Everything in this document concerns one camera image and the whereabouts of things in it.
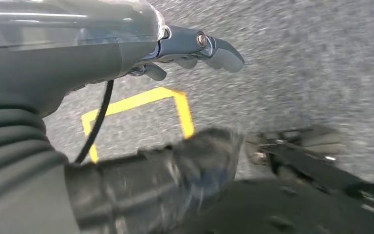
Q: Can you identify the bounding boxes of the yellow floor tape outline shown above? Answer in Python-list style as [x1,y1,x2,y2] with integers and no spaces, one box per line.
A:
[81,87,195,164]

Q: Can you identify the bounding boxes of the dark robot lower body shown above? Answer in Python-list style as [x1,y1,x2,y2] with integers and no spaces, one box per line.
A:
[170,125,374,234]

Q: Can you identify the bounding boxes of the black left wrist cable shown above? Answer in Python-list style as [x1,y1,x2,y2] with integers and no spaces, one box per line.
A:
[74,80,115,164]

